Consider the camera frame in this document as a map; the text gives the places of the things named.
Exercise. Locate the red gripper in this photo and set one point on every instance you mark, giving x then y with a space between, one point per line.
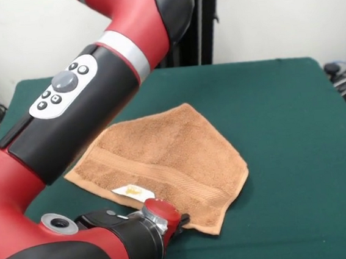
162 210

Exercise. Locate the orange terry towel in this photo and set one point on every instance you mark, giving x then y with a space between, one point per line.
177 147

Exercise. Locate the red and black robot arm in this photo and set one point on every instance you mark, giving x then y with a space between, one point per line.
53 131

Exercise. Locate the dark green table cloth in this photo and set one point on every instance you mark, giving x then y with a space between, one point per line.
290 201

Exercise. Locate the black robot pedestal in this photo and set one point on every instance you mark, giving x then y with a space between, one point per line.
203 25

